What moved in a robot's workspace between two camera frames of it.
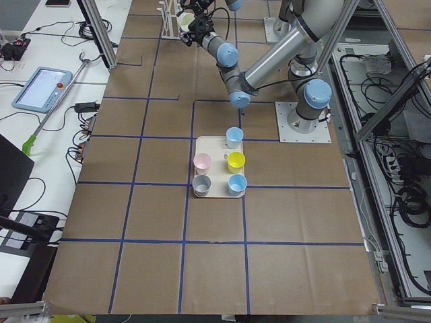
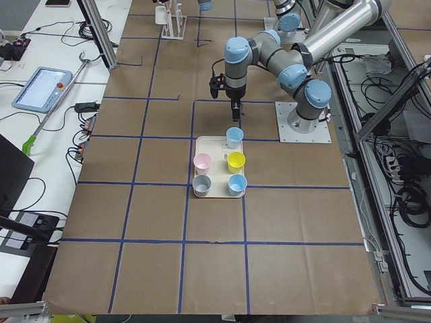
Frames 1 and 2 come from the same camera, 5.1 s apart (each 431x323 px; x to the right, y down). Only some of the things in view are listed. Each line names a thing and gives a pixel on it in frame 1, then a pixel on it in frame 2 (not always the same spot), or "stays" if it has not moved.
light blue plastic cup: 234,136 stays
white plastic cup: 184,19 -> 160,15
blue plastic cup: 237,183 stays
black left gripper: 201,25 -> 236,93
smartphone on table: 58,3 stays
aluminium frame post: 100,31 stays
